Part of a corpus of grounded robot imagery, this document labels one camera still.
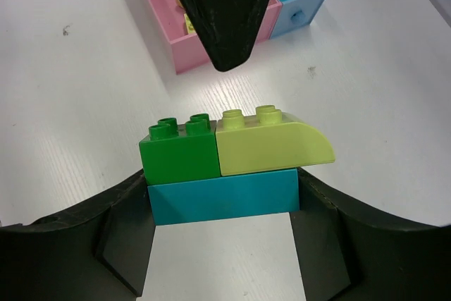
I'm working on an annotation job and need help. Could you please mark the teal green lego stack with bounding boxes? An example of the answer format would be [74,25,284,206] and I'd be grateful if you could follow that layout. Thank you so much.
[139,105,335,226]

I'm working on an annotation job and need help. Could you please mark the yellow printed lego brick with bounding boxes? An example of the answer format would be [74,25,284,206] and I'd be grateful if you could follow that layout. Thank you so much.
[175,0,195,35]

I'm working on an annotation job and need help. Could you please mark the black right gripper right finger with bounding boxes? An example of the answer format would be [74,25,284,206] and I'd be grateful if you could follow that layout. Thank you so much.
[290,168,450,300]

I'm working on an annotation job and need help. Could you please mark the pink plastic bin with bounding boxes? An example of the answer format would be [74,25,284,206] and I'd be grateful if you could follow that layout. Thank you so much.
[146,0,281,73]

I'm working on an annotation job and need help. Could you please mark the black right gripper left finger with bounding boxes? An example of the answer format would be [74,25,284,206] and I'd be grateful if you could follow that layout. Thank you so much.
[1,171,156,300]

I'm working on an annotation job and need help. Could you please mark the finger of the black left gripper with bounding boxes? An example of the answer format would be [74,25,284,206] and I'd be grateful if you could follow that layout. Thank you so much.
[180,0,269,72]

